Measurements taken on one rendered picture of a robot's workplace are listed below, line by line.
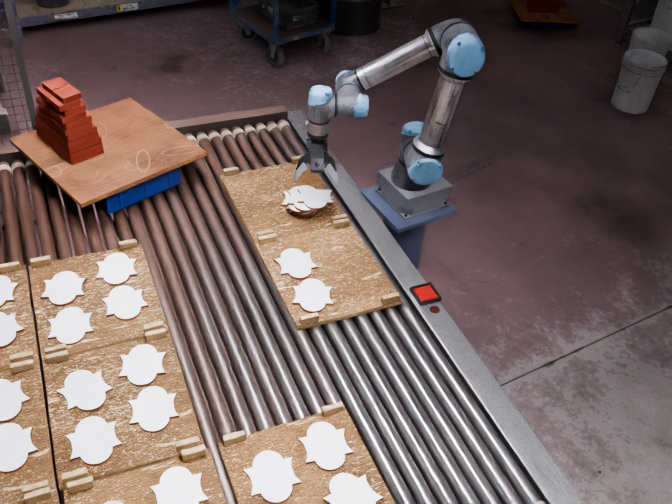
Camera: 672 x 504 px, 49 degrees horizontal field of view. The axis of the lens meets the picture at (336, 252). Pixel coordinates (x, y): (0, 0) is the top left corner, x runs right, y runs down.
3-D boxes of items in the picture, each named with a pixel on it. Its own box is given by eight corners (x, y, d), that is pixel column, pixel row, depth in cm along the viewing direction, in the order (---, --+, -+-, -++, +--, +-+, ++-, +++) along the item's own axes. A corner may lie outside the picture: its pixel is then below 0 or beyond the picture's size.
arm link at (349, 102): (366, 84, 242) (333, 83, 241) (370, 101, 233) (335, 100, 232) (364, 105, 247) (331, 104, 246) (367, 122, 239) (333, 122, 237)
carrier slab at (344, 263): (350, 226, 259) (350, 222, 258) (402, 304, 231) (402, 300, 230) (254, 246, 247) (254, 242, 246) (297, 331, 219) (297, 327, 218)
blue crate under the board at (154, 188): (136, 147, 287) (134, 125, 281) (183, 183, 271) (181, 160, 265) (63, 176, 270) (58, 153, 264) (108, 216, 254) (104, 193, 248)
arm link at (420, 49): (461, 1, 237) (327, 70, 250) (468, 14, 229) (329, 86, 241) (474, 30, 244) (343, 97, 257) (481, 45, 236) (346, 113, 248)
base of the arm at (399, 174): (413, 164, 284) (416, 141, 277) (439, 183, 275) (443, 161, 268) (382, 175, 276) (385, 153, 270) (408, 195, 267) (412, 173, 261)
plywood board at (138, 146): (131, 101, 294) (130, 97, 293) (206, 155, 268) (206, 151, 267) (10, 142, 266) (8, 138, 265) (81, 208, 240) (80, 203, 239)
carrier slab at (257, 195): (307, 162, 287) (307, 159, 286) (349, 225, 259) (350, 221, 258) (219, 178, 275) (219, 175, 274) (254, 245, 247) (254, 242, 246)
